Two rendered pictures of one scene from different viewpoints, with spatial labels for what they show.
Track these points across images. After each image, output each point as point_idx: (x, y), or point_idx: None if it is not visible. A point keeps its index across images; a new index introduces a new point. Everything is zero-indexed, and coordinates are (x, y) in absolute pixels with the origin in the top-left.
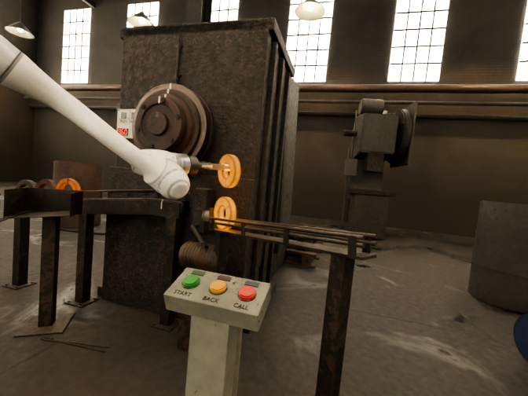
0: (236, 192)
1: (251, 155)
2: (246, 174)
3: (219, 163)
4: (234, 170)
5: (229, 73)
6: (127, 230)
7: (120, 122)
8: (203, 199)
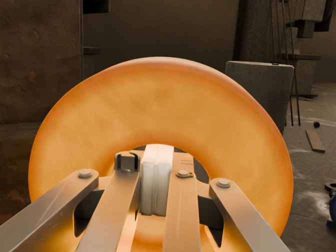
0: (29, 193)
1: (53, 19)
2: (43, 104)
3: (117, 156)
4: (287, 204)
5: None
6: None
7: None
8: None
